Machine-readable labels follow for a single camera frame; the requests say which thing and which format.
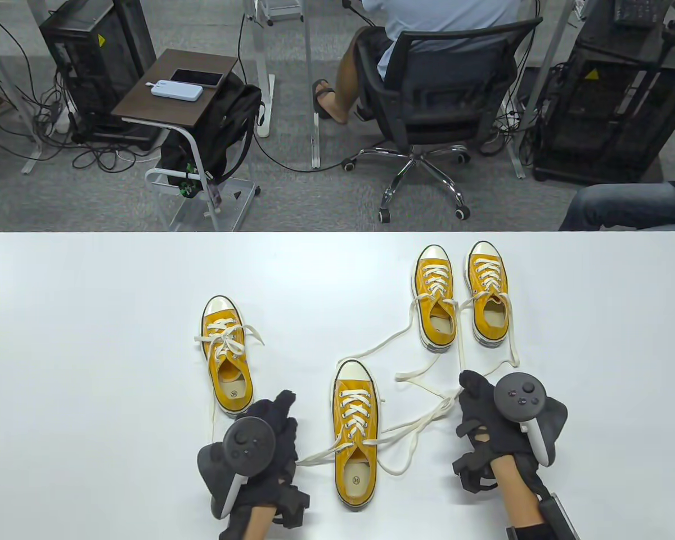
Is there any black mesh office chair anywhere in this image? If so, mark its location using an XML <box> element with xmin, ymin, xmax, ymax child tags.
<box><xmin>342</xmin><ymin>17</ymin><xmax>543</xmax><ymax>223</ymax></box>

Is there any light blue power bank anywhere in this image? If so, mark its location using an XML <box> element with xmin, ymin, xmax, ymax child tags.
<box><xmin>145</xmin><ymin>79</ymin><xmax>204</xmax><ymax>103</ymax></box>

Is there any black smartphone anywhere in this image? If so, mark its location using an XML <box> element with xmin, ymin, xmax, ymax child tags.
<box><xmin>170</xmin><ymin>68</ymin><xmax>224</xmax><ymax>88</ymax></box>

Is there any cream shoe lace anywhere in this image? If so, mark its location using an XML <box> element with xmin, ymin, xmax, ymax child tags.
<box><xmin>297</xmin><ymin>388</ymin><xmax>465</xmax><ymax>478</ymax></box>
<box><xmin>394</xmin><ymin>260</ymin><xmax>521</xmax><ymax>414</ymax></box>
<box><xmin>337</xmin><ymin>262</ymin><xmax>467</xmax><ymax>389</ymax></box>
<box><xmin>193</xmin><ymin>318</ymin><xmax>265</xmax><ymax>445</ymax></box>

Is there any person's right forearm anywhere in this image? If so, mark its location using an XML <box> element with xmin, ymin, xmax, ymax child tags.
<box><xmin>490</xmin><ymin>456</ymin><xmax>543</xmax><ymax>540</ymax></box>

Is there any black keyboard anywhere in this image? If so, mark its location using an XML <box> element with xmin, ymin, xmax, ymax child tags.
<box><xmin>613</xmin><ymin>0</ymin><xmax>662</xmax><ymax>28</ymax></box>

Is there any black backpack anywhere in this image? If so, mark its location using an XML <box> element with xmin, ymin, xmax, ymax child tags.
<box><xmin>160</xmin><ymin>72</ymin><xmax>265</xmax><ymax>197</ymax></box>

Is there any person's left hand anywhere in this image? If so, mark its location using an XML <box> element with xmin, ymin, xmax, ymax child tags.
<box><xmin>219</xmin><ymin>391</ymin><xmax>300</xmax><ymax>539</ymax></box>

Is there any person's right hand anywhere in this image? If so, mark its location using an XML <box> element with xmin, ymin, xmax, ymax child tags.
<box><xmin>456</xmin><ymin>370</ymin><xmax>536</xmax><ymax>463</ymax></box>

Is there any brown side table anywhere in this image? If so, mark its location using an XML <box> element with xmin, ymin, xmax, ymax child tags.
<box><xmin>111</xmin><ymin>48</ymin><xmax>261</xmax><ymax>232</ymax></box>

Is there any black computer tower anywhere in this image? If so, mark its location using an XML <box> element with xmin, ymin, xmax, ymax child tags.
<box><xmin>38</xmin><ymin>0</ymin><xmax>157</xmax><ymax>148</ymax></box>

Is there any person's left forearm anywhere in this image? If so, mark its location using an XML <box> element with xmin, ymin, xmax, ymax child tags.
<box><xmin>242</xmin><ymin>503</ymin><xmax>276</xmax><ymax>540</ymax></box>

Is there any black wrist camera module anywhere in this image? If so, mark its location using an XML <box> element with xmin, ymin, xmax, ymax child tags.
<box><xmin>273</xmin><ymin>481</ymin><xmax>311</xmax><ymax>529</ymax></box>
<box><xmin>453</xmin><ymin>444</ymin><xmax>498</xmax><ymax>494</ymax></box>

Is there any white desk leg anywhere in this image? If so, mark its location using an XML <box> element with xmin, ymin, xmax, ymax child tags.
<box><xmin>242</xmin><ymin>0</ymin><xmax>275</xmax><ymax>138</ymax></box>
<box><xmin>0</xmin><ymin>0</ymin><xmax>48</xmax><ymax>175</ymax></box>
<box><xmin>303</xmin><ymin>0</ymin><xmax>322</xmax><ymax>169</ymax></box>
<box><xmin>506</xmin><ymin>0</ymin><xmax>574</xmax><ymax>181</ymax></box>

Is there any black forearm electronics box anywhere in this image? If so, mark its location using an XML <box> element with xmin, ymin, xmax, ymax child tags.
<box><xmin>537</xmin><ymin>492</ymin><xmax>580</xmax><ymax>540</ymax></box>

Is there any white drawer unit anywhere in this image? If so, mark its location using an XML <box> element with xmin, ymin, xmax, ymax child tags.
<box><xmin>256</xmin><ymin>0</ymin><xmax>304</xmax><ymax>23</ymax></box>

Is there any black computer cabinet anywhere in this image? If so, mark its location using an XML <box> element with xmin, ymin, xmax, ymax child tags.
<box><xmin>532</xmin><ymin>0</ymin><xmax>675</xmax><ymax>189</ymax></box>

